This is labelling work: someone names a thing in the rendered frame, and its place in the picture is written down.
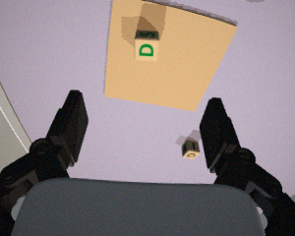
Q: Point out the tan flat mat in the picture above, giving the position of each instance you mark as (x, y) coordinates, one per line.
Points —
(191, 46)

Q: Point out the beige letter block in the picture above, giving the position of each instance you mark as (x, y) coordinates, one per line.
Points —
(190, 149)
(146, 45)

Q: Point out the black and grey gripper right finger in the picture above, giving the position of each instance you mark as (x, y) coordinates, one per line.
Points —
(236, 166)

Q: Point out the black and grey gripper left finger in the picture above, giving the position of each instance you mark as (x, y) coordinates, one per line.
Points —
(48, 157)

